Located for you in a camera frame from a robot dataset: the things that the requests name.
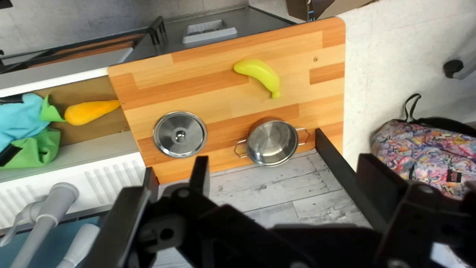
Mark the green cloth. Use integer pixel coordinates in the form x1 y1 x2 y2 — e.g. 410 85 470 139
1 94 67 170

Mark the steel pot lid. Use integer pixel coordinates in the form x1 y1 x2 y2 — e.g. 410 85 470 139
150 111 209 161

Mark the small steel pot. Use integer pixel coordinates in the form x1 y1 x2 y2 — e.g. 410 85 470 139
232 117 312 169

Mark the floral patterned backpack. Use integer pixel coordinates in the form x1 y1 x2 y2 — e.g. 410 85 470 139
369 93 476 201

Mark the orange yellow toy squash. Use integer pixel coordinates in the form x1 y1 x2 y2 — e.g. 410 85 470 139
62 99 122 129

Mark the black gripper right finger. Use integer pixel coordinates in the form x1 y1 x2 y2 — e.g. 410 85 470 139
314 127 409 228

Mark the yellow toy banana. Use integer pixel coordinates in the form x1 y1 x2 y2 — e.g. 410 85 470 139
232 59 282 102

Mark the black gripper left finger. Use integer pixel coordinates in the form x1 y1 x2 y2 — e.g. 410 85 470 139
187 155 211 198

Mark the grey toy faucet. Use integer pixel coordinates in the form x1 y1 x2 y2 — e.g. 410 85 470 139
0 181 104 268

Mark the wooden countertop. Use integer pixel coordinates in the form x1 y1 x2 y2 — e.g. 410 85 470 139
105 17 348 187

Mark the white toy sink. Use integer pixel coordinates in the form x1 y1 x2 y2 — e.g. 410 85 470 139
0 47 151 231

